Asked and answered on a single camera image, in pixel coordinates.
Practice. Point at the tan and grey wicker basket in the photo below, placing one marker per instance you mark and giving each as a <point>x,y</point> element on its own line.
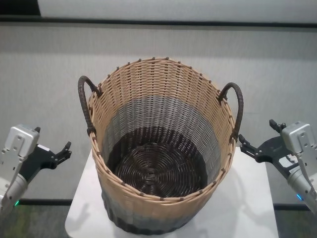
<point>158,210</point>

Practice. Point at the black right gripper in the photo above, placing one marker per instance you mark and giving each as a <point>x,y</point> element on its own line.
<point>272,151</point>

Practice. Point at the black partition base strip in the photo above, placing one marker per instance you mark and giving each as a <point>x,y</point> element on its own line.
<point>37,202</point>

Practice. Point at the black horizontal wall rail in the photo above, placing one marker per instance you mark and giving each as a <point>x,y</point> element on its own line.
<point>158,21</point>

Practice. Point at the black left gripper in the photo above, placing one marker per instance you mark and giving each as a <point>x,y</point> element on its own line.
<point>39,158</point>

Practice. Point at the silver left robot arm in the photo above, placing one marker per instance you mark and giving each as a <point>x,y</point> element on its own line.
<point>15,188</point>

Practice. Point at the white rounded square stand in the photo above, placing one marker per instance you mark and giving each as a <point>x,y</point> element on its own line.
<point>247,198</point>

